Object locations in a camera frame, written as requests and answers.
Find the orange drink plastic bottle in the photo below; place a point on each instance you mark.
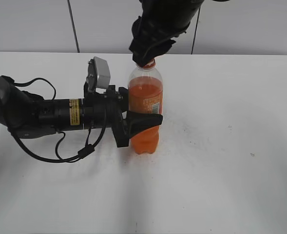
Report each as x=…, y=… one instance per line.
x=145, y=96

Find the orange bottle cap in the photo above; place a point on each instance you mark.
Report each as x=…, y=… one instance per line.
x=149, y=65

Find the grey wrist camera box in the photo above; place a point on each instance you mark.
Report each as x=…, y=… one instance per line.
x=98, y=75

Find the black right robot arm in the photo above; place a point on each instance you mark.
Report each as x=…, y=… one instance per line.
x=160, y=22

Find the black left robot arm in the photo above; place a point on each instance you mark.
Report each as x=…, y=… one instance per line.
x=32, y=116

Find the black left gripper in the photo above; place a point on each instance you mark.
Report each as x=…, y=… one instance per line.
x=101, y=111

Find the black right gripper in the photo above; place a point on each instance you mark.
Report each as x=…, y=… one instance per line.
x=150, y=39

